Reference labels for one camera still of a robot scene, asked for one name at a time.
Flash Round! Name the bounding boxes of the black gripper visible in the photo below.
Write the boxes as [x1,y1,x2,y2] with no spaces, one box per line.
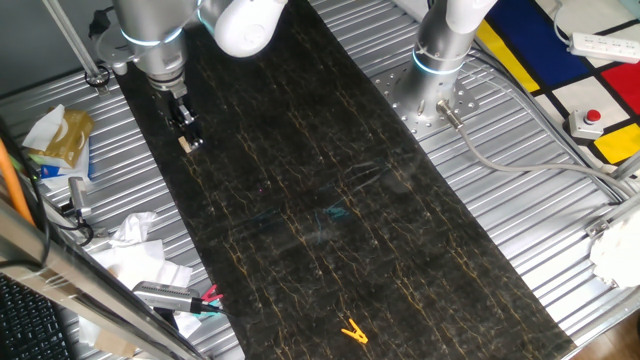
[153,88,205,152]

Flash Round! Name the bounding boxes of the crumpled white tissue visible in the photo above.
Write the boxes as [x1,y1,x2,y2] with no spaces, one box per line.
[108,211,159,247]

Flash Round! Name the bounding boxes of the yellow tissue box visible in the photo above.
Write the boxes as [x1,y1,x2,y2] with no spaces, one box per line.
[42,108,96,170]

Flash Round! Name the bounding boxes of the white blue tissue pack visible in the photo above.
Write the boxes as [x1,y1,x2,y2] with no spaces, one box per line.
[38,142,94,192]

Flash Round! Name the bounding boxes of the white tissue sheet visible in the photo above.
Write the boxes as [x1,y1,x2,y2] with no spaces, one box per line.
[21,103,67,152]

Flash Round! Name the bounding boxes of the white paper sheets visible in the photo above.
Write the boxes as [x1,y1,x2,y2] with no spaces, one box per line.
[77,238,202,347]

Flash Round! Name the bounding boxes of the silver stand pole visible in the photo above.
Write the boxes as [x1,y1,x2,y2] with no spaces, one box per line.
[41,0,112,97]

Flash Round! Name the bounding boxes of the red clothespin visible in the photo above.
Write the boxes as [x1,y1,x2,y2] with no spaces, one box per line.
[199,283,225,304]

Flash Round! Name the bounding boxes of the grey ribbed hub device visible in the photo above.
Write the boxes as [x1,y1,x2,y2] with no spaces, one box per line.
[131,280,202,315]

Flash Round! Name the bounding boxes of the teal clothespin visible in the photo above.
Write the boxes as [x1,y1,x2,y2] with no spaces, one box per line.
[193,293,225,319]

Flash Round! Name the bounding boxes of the orange tube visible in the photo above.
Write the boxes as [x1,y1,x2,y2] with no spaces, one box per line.
[0,137,36,227]

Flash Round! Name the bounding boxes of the black marble pattern mat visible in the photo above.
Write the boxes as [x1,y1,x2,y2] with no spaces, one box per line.
[108,0,577,360]

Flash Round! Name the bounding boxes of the black keyboard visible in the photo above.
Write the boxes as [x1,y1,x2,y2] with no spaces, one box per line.
[0,273,74,360]

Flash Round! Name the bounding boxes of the orange clothespin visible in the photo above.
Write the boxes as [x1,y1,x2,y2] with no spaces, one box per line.
[340,318,370,345]

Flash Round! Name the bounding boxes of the colourful Mondrian pattern mat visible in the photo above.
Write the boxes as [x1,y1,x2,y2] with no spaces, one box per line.
[474,0,640,166]

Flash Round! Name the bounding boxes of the grey emergency stop button box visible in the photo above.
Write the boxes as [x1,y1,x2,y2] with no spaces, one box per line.
[566,108,607,142]

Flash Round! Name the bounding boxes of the white power strip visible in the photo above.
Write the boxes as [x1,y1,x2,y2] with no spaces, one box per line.
[568,31,640,65]

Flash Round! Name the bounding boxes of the white crumpled bag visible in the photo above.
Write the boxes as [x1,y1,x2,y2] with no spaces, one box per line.
[588,209,640,290]

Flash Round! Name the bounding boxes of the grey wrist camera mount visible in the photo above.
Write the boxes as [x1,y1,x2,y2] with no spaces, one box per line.
[88,5,147,77]

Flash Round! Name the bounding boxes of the silver depth camera on mount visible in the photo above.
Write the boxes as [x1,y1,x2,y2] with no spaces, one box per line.
[66,175,94,220]

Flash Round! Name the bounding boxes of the black camera cable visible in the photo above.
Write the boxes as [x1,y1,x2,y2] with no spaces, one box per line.
[52,202,97,247]

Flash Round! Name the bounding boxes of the black hub cable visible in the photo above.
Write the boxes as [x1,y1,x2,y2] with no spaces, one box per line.
[189,297,239,319]

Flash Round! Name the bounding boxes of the silver aluminium frame beam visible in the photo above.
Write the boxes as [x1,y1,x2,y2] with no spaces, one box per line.
[0,197,206,360]

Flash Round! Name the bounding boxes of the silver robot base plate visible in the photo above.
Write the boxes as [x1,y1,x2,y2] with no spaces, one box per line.
[372,63,481,141]

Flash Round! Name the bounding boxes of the thick grey robot cable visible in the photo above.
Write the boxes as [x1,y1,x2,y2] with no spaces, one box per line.
[435,98,639,199]

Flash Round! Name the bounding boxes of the white power strip cord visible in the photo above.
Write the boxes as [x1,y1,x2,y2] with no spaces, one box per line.
[551,0,576,47]

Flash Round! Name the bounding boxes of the silver frame bracket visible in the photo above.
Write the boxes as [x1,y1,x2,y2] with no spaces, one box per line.
[583,192,640,240]

